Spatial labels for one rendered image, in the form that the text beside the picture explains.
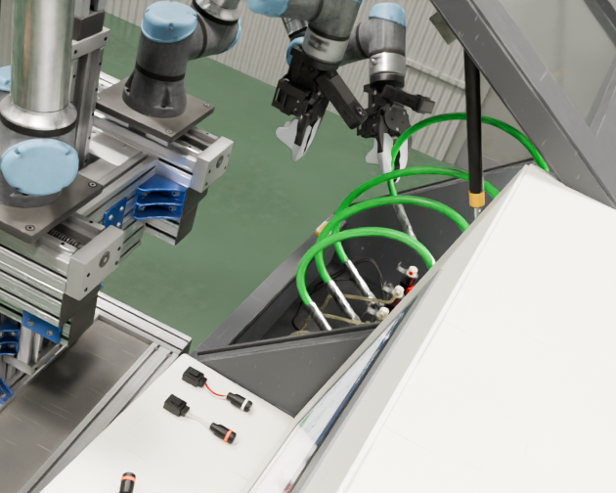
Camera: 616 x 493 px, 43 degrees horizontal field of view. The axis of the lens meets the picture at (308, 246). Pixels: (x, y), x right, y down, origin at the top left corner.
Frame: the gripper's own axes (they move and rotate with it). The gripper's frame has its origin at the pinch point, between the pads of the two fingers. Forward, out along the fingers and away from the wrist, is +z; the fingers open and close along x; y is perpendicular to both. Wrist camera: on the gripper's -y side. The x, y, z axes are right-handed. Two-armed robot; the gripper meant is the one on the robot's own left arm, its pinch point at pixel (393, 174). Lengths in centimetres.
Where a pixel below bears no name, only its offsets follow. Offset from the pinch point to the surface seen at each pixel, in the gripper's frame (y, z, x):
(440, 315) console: -63, 32, 61
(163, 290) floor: 152, 14, -36
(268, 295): 18.1, 24.5, 16.6
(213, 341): 13.5, 33.9, 32.2
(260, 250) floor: 157, -6, -85
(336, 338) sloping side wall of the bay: -18.0, 33.2, 31.1
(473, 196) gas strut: -44, 15, 31
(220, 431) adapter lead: -4, 48, 42
